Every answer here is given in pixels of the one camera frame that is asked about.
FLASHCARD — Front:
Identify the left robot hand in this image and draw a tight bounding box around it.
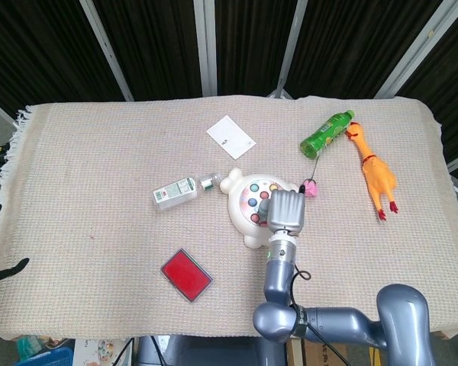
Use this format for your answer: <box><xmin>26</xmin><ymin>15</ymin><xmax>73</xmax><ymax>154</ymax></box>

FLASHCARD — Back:
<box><xmin>0</xmin><ymin>203</ymin><xmax>31</xmax><ymax>293</ymax></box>

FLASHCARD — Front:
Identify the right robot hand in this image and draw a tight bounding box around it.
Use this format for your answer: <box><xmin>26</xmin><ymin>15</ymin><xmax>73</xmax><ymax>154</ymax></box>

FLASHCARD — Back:
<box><xmin>266</xmin><ymin>185</ymin><xmax>307</xmax><ymax>238</ymax></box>

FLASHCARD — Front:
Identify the white bear whack-a-mole toy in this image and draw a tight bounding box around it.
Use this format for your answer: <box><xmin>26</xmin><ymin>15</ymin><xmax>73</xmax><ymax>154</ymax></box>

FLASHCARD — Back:
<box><xmin>219</xmin><ymin>168</ymin><xmax>302</xmax><ymax>249</ymax></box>

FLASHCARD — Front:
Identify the pink artificial rose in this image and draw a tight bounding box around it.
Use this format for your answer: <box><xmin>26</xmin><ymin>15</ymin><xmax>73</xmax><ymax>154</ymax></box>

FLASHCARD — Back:
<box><xmin>302</xmin><ymin>156</ymin><xmax>321</xmax><ymax>198</ymax></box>

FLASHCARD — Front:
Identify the green drink bottle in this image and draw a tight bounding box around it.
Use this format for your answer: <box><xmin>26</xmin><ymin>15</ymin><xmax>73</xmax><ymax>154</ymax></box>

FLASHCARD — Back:
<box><xmin>299</xmin><ymin>109</ymin><xmax>356</xmax><ymax>159</ymax></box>

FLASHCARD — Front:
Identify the white paper card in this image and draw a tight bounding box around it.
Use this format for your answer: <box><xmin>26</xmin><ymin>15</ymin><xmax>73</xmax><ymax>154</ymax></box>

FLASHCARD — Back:
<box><xmin>205</xmin><ymin>114</ymin><xmax>257</xmax><ymax>160</ymax></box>

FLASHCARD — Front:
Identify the blue plastic basket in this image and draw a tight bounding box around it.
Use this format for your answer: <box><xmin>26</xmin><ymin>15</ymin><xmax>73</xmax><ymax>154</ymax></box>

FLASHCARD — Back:
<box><xmin>14</xmin><ymin>345</ymin><xmax>76</xmax><ymax>366</ymax></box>

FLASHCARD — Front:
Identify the beige woven tablecloth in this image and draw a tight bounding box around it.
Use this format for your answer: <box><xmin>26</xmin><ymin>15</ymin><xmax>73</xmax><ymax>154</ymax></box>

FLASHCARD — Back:
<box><xmin>0</xmin><ymin>94</ymin><xmax>458</xmax><ymax>341</ymax></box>

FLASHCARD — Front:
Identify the yellow rubber chicken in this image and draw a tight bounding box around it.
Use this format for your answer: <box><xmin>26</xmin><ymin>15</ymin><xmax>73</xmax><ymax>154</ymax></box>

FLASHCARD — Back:
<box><xmin>345</xmin><ymin>121</ymin><xmax>400</xmax><ymax>221</ymax></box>

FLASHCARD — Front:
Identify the clear plastic bottle green label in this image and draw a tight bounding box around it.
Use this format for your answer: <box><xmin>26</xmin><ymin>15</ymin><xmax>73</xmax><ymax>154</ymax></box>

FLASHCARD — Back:
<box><xmin>151</xmin><ymin>172</ymin><xmax>223</xmax><ymax>213</ymax></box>

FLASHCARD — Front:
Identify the red ink pad case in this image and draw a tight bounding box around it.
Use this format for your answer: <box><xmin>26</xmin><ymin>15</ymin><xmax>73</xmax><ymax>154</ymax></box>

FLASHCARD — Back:
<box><xmin>160</xmin><ymin>247</ymin><xmax>214</xmax><ymax>304</ymax></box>

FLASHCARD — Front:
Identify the white printed box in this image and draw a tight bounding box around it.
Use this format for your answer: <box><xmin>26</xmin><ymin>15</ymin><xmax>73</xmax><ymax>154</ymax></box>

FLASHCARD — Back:
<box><xmin>73</xmin><ymin>337</ymin><xmax>133</xmax><ymax>366</ymax></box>

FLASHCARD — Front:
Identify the brown cardboard box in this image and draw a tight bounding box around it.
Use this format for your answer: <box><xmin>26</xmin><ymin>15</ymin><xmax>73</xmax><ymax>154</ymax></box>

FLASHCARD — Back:
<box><xmin>288</xmin><ymin>337</ymin><xmax>386</xmax><ymax>366</ymax></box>

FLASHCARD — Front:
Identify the dark ribbed partition panel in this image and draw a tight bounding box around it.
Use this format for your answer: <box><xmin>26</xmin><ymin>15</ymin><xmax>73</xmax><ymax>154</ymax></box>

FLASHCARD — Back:
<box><xmin>215</xmin><ymin>0</ymin><xmax>298</xmax><ymax>98</ymax></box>
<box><xmin>93</xmin><ymin>0</ymin><xmax>205</xmax><ymax>102</ymax></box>
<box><xmin>284</xmin><ymin>0</ymin><xmax>443</xmax><ymax>100</ymax></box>
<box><xmin>0</xmin><ymin>0</ymin><xmax>127</xmax><ymax>119</ymax></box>
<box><xmin>398</xmin><ymin>0</ymin><xmax>458</xmax><ymax>180</ymax></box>

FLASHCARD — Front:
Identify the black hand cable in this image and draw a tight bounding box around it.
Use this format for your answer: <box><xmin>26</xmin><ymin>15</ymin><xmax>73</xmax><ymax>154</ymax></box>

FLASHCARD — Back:
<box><xmin>288</xmin><ymin>262</ymin><xmax>352</xmax><ymax>366</ymax></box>

